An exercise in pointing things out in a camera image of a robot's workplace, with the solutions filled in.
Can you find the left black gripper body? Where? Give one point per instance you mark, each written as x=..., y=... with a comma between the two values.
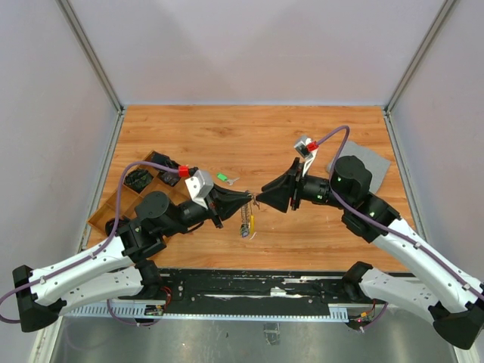
x=212, y=210

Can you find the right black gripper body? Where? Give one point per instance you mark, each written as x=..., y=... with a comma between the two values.
x=296, y=194

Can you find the keyring with coloured keys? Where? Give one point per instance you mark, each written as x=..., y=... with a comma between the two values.
x=247, y=226

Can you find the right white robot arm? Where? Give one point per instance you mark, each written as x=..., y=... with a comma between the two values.
x=447, y=297

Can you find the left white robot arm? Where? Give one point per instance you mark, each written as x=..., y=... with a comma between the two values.
x=120, y=266

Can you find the green tagged key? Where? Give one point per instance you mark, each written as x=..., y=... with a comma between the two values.
x=229, y=181

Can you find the black items in tray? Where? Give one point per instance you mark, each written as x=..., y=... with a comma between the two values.
x=169, y=173

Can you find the wooden compartment tray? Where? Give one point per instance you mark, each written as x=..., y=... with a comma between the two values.
x=102, y=219

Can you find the green black item in tray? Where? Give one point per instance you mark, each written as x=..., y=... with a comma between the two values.
x=138, y=180

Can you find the grey cloth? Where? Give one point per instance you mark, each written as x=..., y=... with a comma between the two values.
x=377, y=165

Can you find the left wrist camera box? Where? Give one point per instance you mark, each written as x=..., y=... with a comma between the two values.
x=199, y=186

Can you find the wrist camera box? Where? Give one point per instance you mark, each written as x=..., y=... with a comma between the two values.
x=304, y=146
x=199, y=186

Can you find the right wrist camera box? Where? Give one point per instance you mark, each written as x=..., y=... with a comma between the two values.
x=304, y=146

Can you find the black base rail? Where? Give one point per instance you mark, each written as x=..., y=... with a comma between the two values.
x=251, y=292

